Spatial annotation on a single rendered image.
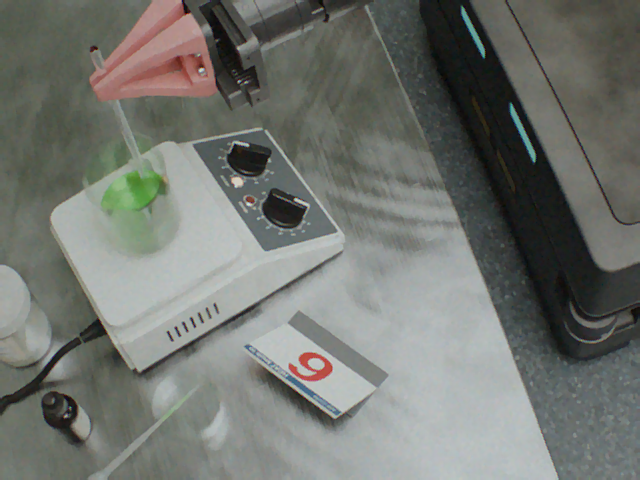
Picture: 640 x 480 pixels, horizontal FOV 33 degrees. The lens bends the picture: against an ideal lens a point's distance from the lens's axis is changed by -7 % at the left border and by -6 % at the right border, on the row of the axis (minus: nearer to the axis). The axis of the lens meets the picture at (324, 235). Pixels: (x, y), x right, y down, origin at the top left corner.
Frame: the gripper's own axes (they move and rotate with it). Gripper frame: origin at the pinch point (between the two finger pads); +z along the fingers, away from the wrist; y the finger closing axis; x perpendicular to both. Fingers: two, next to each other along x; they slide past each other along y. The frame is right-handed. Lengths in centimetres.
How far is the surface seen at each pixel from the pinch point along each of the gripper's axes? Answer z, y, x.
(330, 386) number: -5.3, 16.4, 23.3
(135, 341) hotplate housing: 6.1, 7.5, 19.7
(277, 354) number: -3.1, 12.3, 22.9
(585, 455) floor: -40, 18, 101
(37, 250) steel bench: 10.7, -7.7, 25.9
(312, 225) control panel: -10.3, 4.5, 22.0
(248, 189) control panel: -7.3, 0.0, 20.4
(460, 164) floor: -49, -34, 101
